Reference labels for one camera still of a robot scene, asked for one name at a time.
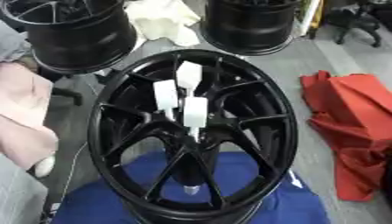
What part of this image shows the white pin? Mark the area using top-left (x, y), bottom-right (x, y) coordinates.
top-left (180, 96), bottom-right (210, 143)
top-left (174, 60), bottom-right (206, 97)
top-left (151, 79), bottom-right (181, 121)

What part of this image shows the black spoked wheel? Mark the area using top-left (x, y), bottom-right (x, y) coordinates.
top-left (86, 48), bottom-right (300, 224)

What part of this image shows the black wheel rim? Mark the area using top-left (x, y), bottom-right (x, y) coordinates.
top-left (199, 0), bottom-right (304, 57)
top-left (0, 0), bottom-right (140, 75)

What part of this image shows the white cloth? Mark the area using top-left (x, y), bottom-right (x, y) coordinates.
top-left (122, 0), bottom-right (202, 48)

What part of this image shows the blue cloth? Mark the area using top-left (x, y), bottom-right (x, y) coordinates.
top-left (50, 150), bottom-right (333, 224)

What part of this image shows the red cloth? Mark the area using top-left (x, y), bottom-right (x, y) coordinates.
top-left (298, 69), bottom-right (392, 203)

